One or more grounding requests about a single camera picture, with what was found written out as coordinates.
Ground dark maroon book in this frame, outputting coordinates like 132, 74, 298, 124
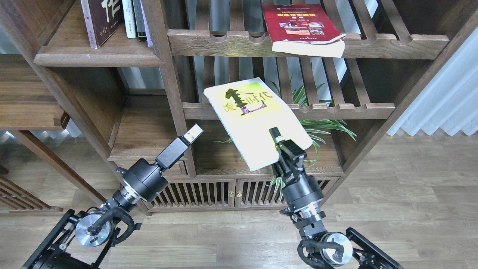
81, 0, 124, 49

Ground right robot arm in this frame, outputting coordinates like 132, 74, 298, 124
270, 127, 402, 269

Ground green spider plant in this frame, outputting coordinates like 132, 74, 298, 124
215, 75, 357, 202

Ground wooden slatted chair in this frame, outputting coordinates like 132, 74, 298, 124
0, 165, 63, 215

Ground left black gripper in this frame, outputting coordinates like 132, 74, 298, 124
116, 124, 204, 202

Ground yellow green book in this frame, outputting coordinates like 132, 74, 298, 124
203, 77, 313, 172

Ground red book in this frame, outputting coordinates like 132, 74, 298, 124
262, 4, 345, 58

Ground thin white upright book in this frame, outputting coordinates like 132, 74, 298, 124
140, 0, 154, 48

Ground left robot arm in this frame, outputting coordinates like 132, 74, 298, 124
22, 124, 203, 269

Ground white curtain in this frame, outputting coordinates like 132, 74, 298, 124
387, 27, 478, 136

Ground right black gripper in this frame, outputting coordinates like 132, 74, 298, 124
269, 127, 324, 219

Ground dark green upright book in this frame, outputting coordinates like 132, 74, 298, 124
133, 0, 147, 41

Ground dark wooden bookshelf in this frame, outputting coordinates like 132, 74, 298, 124
1, 0, 477, 212

